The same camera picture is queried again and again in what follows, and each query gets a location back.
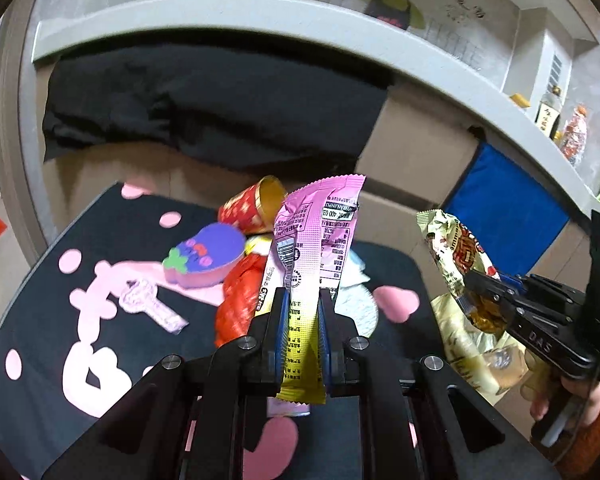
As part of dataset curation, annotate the brown cardboard box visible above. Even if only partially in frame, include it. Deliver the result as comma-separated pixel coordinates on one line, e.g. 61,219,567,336
42,142,596,286
355,82,481,201

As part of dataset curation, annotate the yellow plastic bag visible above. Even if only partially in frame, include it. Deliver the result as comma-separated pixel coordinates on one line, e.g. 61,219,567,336
430,292,531,408

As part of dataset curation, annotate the pink and yellow snack wrapper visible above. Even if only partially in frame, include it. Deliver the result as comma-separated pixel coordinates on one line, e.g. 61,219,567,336
262,174,367,406

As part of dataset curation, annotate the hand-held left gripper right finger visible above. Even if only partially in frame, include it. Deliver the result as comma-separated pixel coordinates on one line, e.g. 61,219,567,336
317,290,561,480

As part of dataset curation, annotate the round silver coaster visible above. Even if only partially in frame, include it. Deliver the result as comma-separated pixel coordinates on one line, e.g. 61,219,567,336
336,280,381,338

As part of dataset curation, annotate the person's right hand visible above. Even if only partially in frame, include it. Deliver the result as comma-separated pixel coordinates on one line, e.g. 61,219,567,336
525,350,600,431

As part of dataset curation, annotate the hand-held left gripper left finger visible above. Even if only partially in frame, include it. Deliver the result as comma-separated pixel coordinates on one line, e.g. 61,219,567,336
42,287,291,480

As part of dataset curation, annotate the blue towel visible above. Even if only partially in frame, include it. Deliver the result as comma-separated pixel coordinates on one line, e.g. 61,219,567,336
442,141,571,278

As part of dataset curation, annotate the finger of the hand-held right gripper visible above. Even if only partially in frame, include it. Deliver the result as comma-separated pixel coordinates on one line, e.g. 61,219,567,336
464,270,518,333
497,272,531,291

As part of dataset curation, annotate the bottle with white label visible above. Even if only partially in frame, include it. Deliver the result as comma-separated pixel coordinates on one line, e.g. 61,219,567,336
534,85,563,138

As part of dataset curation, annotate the red and gold paper cup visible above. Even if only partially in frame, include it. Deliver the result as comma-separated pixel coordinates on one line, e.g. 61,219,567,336
217,176,288,235

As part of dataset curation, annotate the red snack bag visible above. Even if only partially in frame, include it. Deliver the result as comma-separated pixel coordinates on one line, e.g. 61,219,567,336
214,252,276,351

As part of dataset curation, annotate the black mat with pink prints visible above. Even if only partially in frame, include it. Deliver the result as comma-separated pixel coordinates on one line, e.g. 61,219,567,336
0,182,436,480

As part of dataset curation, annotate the black cloth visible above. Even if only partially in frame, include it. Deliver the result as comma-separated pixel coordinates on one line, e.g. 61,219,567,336
42,42,396,171

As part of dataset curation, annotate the purple strawberry-shaped sponge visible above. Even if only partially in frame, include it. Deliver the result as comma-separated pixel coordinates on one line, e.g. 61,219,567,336
162,222,247,291

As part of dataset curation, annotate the white tissue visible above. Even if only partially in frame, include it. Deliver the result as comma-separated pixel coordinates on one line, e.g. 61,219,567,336
337,252,373,286

